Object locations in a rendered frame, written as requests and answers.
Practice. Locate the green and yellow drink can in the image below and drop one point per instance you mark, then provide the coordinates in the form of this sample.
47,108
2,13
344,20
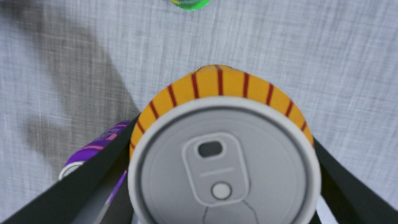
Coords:
190,5

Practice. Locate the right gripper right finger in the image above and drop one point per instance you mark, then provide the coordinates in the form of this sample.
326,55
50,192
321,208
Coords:
350,200

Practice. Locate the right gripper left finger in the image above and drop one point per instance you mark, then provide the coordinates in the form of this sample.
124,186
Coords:
79,197

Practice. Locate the purple drink can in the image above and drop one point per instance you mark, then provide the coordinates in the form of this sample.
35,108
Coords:
91,149

